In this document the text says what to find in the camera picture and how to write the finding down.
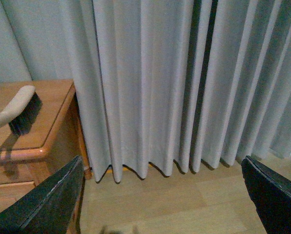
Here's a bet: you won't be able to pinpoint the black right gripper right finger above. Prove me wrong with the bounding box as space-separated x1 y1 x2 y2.
241 156 291 234

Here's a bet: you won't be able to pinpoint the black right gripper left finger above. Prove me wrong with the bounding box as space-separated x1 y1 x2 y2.
0 156 83 234

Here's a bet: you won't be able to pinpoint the wooden nightstand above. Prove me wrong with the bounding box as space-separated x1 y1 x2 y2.
0 79 91 234

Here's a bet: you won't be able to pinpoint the beige hand brush black bristles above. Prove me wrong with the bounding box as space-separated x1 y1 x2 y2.
0 85 42 136

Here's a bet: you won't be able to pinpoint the grey pleated curtain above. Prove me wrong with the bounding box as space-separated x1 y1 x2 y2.
0 0 291 184

